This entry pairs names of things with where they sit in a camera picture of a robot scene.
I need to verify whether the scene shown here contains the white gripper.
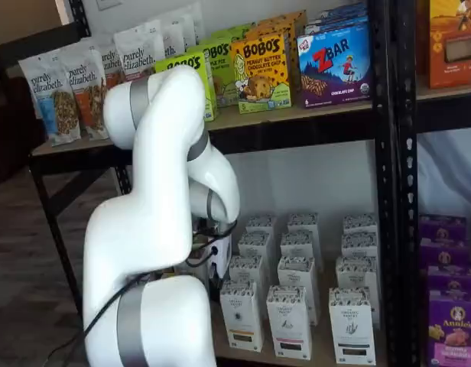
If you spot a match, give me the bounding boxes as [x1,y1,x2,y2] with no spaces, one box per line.
[208,233,233,297]

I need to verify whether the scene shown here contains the purple Annie's box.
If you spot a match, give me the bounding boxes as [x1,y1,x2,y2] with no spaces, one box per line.
[418,240,471,271]
[418,215,469,245]
[426,265,471,297]
[428,290,471,367]

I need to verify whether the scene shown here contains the white organic pantry box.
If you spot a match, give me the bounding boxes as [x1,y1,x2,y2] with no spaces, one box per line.
[335,255,381,330]
[238,230,274,265]
[229,255,266,287]
[280,230,320,261]
[287,213,320,235]
[277,255,322,326]
[342,214,378,236]
[245,214,278,240]
[340,231,378,261]

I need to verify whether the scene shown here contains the orange snack box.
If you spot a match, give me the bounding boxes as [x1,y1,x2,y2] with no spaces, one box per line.
[417,0,471,89]

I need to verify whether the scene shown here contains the white plastic sheet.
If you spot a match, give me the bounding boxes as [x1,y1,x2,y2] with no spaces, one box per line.
[417,128,471,221]

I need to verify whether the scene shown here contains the white box yellow strip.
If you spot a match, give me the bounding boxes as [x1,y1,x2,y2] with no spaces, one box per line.
[219,280,265,352]

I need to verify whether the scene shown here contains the white granola bag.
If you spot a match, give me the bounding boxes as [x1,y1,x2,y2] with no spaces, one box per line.
[177,2,204,50]
[145,15,187,64]

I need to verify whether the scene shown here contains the dark brown furniture piece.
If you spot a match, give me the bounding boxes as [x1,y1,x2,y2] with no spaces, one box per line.
[0,26,45,187]

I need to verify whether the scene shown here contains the white box pink strip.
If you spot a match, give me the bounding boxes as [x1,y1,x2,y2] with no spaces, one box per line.
[265,284,313,359]

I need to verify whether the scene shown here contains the purple blue Zbar box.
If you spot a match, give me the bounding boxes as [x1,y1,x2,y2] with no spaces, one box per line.
[304,15,369,35]
[315,2,369,20]
[296,24,373,110]

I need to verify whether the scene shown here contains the granola bag red label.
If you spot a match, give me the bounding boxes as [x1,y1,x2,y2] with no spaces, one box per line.
[113,24,166,83]

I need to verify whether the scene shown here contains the granola bag blue label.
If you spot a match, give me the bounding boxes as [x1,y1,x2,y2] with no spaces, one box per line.
[18,49,83,148]

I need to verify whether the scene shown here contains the granola bag orange label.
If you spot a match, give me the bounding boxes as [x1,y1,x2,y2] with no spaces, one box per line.
[65,40,119,141]
[97,42,134,93]

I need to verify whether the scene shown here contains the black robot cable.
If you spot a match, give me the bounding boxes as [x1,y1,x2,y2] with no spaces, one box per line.
[40,219,239,362]

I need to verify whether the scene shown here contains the yellow Bobo's peanut butter box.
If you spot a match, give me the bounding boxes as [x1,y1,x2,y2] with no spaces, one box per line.
[230,33,293,115]
[269,9,309,91]
[254,17,299,104]

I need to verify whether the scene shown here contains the green Bobo's apple pie box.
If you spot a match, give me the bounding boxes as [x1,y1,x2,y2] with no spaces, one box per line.
[154,51,219,123]
[199,36,237,109]
[210,22,256,43]

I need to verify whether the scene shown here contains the white box dark strip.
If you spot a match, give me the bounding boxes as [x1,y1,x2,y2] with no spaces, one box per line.
[328,287,377,365]

